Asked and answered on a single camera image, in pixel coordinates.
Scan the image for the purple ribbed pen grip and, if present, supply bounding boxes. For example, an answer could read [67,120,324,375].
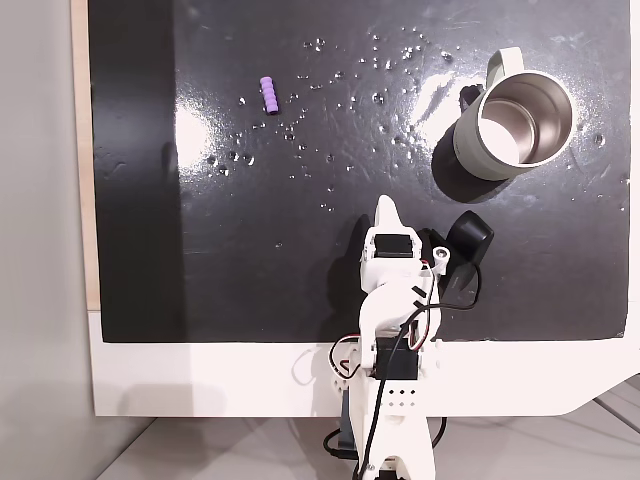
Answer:
[259,75,281,116]

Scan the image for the glossy black mat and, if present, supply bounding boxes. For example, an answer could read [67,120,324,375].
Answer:
[87,0,633,345]

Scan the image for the pale green steel-lined mug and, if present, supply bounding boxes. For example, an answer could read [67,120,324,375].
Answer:
[431,47,577,204]

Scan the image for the light wooden board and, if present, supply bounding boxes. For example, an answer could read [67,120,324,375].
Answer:
[69,0,105,312]

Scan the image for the black oval camera box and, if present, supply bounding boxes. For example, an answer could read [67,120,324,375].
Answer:
[437,210,496,304]

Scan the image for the red and white motor wires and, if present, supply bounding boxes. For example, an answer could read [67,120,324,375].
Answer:
[327,333,363,380]

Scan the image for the black power cable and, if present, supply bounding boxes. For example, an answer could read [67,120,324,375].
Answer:
[322,414,449,460]

